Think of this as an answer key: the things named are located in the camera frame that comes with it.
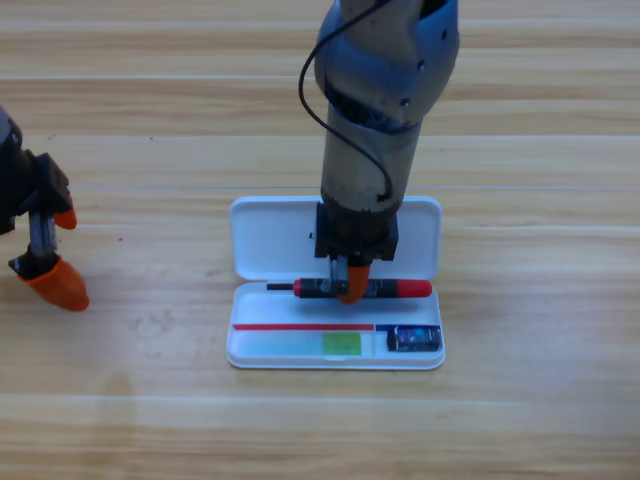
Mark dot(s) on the black marker with red cap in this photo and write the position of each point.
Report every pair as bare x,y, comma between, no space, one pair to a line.
410,288

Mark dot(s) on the white Unitree pencil case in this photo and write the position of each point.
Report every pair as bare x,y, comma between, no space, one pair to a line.
270,240

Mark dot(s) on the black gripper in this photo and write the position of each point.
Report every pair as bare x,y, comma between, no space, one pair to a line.
355,237
35,185

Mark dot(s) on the green and white glue stick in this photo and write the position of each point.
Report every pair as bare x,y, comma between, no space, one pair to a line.
342,344

